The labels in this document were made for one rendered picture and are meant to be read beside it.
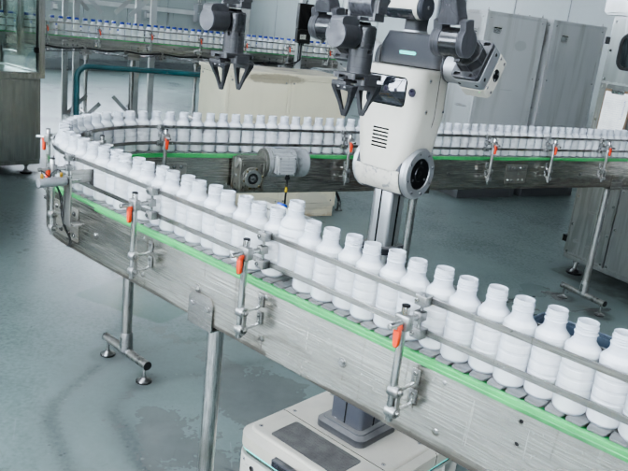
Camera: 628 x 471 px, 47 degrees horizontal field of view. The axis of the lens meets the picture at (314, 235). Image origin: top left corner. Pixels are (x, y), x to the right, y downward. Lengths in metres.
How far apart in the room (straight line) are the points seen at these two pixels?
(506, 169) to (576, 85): 4.45
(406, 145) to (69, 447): 1.66
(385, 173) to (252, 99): 3.59
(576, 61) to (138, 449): 6.68
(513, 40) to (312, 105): 2.61
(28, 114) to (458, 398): 5.83
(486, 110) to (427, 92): 5.53
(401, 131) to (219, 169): 1.25
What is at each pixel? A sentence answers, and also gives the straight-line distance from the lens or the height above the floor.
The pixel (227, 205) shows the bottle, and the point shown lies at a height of 1.13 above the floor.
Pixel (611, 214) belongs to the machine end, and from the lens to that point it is 5.43.
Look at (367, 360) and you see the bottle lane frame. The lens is 1.52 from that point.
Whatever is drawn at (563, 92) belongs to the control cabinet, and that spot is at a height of 1.16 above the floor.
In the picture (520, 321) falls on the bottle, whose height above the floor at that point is 1.13.
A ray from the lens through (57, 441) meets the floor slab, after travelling 2.95.
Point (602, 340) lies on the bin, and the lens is 1.90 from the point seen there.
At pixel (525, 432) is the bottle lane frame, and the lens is 1.36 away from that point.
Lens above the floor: 1.59
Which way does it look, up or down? 16 degrees down
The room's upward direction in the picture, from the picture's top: 7 degrees clockwise
